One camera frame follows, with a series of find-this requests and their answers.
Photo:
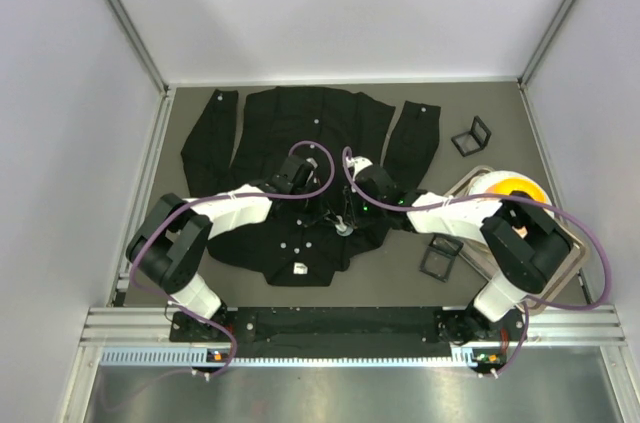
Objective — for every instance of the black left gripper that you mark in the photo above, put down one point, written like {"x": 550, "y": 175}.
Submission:
{"x": 310, "y": 218}

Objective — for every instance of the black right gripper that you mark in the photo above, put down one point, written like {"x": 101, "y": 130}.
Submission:
{"x": 356, "y": 218}

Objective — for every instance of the black button-up shirt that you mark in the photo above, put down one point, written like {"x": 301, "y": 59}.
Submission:
{"x": 311, "y": 121}

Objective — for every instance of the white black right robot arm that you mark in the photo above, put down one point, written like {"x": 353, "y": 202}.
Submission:
{"x": 428, "y": 213}

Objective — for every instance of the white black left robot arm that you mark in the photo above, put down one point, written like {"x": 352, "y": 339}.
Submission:
{"x": 169, "y": 245}

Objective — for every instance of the round portrait brooch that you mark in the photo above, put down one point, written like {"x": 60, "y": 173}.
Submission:
{"x": 343, "y": 230}

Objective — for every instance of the black display box near tray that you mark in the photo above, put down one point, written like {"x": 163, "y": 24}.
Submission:
{"x": 439, "y": 257}

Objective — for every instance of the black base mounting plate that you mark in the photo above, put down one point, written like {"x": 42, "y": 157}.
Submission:
{"x": 355, "y": 332}

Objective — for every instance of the white bowl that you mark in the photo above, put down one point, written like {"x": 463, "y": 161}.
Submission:
{"x": 486, "y": 207}

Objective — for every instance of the stainless steel tray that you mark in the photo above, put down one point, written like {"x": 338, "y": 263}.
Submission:
{"x": 526, "y": 252}

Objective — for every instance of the open black display box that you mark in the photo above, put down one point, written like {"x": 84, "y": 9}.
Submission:
{"x": 474, "y": 140}

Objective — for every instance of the yellow bowl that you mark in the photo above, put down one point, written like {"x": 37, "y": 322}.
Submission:
{"x": 520, "y": 185}

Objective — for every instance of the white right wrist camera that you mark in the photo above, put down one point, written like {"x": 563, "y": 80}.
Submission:
{"x": 356, "y": 164}

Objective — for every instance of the aluminium frame rail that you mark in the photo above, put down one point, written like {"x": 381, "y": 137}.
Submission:
{"x": 165, "y": 337}

